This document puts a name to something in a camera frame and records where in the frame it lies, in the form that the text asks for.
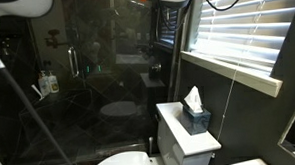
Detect black cable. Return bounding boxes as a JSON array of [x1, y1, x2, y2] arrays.
[[197, 0, 249, 13]]

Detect dark teal tissue box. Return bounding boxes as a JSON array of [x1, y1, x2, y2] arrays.
[[179, 104, 213, 136]]

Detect bronze shower fixture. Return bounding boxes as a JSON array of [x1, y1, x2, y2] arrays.
[[43, 28, 71, 50]]

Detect bronze shower valve knob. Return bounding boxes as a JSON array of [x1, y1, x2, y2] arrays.
[[148, 62, 163, 81]]

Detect small white shower tool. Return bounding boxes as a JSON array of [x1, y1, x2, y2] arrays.
[[29, 83, 44, 103]]

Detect thin white blind cord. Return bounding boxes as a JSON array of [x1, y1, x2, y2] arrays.
[[213, 59, 244, 142]]

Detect white pump bottle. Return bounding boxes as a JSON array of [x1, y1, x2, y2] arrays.
[[37, 70, 52, 98]]

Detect pump bottle yellow label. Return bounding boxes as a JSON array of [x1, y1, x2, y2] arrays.
[[47, 69, 61, 95]]

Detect white tissue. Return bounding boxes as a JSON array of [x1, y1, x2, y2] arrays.
[[182, 85, 205, 115]]

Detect white toilet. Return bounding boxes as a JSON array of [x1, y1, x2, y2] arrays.
[[85, 99, 223, 165]]

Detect white slatted window blinds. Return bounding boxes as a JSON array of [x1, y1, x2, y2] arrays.
[[186, 0, 295, 81]]

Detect white window sill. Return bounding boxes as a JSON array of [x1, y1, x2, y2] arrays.
[[180, 46, 284, 103]]

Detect grey metal pole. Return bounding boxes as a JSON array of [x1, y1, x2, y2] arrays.
[[0, 37, 83, 165]]

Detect white toilet brush set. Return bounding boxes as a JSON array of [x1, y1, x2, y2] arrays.
[[147, 135, 156, 157]]

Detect metal shower door handle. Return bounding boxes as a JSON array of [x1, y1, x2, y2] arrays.
[[67, 44, 81, 79]]

